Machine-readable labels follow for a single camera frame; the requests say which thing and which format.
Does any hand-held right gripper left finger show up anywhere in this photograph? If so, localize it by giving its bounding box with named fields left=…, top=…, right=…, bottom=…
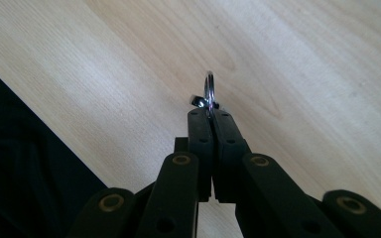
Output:
left=187, top=107, right=214, bottom=202

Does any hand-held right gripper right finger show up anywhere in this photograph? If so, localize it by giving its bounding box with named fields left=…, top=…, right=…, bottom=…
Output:
left=212, top=110, right=253, bottom=204

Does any dark cloth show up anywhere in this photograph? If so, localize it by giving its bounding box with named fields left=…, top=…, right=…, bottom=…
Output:
left=0, top=59, right=109, bottom=238

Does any silver key ring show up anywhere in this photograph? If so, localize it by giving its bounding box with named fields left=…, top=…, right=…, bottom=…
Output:
left=189, top=70, right=221, bottom=117

